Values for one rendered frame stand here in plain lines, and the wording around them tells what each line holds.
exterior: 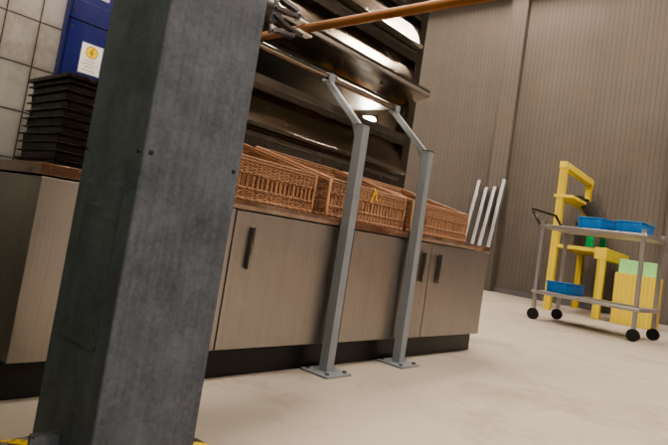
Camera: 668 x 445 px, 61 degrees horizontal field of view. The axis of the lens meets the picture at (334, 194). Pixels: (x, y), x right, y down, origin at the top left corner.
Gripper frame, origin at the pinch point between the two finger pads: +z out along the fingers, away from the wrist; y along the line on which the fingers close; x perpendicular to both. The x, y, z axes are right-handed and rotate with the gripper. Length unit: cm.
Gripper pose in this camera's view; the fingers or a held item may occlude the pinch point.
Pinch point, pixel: (303, 28)
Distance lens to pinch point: 199.9
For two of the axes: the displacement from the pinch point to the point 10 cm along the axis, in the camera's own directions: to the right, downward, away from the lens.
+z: 6.6, 1.6, 7.4
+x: 7.4, 0.7, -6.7
